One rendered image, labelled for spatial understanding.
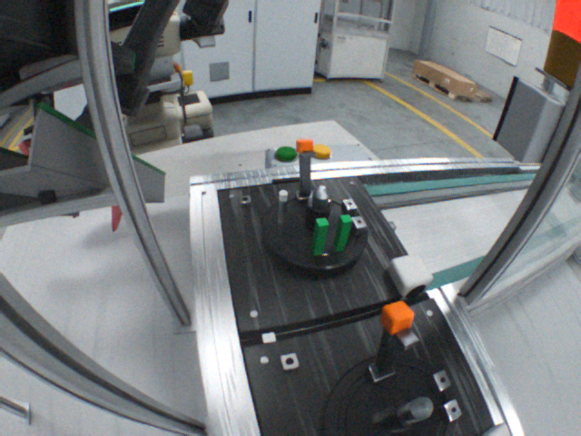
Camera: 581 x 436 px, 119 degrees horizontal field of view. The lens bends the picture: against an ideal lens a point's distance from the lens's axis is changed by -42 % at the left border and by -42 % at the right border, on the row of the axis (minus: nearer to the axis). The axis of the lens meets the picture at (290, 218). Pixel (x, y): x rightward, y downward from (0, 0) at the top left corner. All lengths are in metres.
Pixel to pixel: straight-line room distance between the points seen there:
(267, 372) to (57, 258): 0.50
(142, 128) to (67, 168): 0.76
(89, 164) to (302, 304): 0.26
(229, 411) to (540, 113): 0.39
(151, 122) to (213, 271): 0.69
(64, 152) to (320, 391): 0.30
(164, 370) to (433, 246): 0.47
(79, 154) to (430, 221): 0.55
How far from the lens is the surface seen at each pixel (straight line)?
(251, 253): 0.37
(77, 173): 0.24
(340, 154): 0.59
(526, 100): 0.28
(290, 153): 0.55
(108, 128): 0.23
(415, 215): 0.57
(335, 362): 0.30
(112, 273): 0.55
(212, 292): 0.36
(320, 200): 0.34
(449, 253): 0.53
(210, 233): 0.41
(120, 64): 0.30
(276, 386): 0.29
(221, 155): 0.76
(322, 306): 0.33
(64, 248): 0.66
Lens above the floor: 1.25
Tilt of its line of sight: 44 degrees down
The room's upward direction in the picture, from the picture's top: 5 degrees clockwise
